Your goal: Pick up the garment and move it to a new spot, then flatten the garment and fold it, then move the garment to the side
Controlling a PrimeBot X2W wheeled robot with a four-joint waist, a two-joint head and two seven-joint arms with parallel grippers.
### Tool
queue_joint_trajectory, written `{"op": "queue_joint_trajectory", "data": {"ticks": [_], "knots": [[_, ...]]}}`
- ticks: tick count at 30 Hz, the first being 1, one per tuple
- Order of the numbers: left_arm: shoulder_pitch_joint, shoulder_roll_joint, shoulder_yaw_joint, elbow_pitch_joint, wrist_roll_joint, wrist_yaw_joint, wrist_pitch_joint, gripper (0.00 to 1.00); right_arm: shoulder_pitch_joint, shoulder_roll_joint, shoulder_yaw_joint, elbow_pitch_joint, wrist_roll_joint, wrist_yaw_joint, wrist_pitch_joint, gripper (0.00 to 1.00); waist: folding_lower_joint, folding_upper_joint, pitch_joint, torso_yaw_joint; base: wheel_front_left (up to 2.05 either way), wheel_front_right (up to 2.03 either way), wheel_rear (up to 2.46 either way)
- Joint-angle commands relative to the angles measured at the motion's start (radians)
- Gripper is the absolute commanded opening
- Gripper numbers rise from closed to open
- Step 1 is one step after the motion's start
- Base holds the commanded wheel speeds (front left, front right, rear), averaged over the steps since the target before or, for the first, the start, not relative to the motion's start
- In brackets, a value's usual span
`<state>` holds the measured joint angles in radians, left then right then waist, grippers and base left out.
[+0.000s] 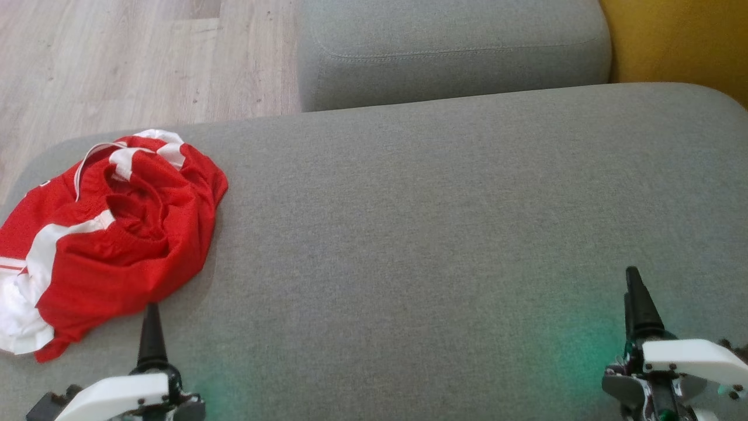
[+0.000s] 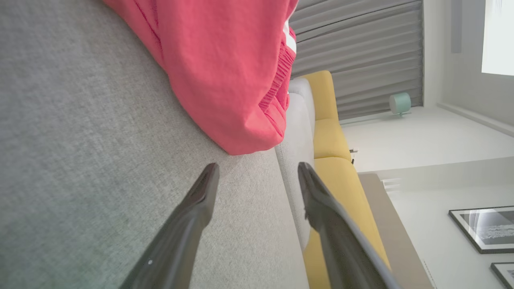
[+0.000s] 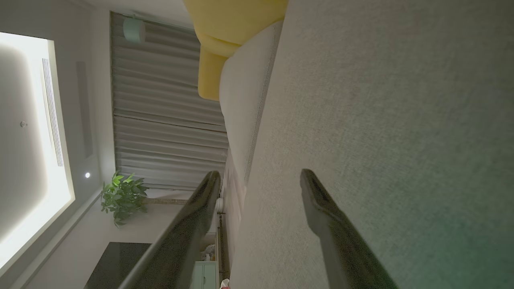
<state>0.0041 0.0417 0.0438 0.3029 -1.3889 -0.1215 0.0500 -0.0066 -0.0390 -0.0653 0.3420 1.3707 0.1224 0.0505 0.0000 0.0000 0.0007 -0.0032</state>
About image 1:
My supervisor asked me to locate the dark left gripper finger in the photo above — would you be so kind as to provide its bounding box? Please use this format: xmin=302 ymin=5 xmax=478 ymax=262
xmin=137 ymin=302 xmax=169 ymax=370

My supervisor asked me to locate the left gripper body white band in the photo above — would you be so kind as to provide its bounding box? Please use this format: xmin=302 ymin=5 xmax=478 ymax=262
xmin=26 ymin=361 xmax=206 ymax=421

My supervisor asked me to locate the yellow cushion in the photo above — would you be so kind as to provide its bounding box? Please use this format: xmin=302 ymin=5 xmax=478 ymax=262
xmin=599 ymin=0 xmax=748 ymax=109

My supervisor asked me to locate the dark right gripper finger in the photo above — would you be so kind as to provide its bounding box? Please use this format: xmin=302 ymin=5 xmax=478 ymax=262
xmin=623 ymin=267 xmax=666 ymax=341

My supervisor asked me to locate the grey fabric sofa seat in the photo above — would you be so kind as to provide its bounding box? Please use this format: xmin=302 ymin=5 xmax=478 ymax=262
xmin=0 ymin=82 xmax=748 ymax=421

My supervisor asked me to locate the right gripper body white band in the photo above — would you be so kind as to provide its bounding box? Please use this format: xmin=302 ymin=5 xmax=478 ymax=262
xmin=602 ymin=331 xmax=748 ymax=421

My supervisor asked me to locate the red white sports garment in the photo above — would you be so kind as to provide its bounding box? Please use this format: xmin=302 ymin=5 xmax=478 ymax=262
xmin=0 ymin=129 xmax=229 ymax=363

